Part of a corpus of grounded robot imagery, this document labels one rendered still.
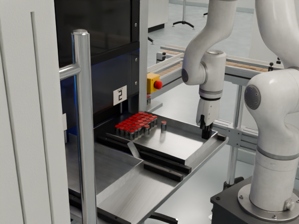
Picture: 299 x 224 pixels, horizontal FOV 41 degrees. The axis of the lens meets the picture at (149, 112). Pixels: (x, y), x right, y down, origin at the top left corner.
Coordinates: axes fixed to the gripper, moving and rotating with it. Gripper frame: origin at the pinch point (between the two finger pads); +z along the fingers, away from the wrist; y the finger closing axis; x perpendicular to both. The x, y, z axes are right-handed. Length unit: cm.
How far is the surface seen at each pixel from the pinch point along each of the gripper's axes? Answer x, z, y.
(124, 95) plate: -35.1, -8.5, 4.5
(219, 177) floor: -36, 93, -111
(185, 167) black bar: 3.4, 2.3, 22.1
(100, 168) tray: -21.0, 4.2, 36.6
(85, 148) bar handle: 18, -39, 85
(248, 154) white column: -27, 85, -141
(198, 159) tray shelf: 3.1, 4.4, 11.8
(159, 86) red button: -31.7, -6.7, -16.6
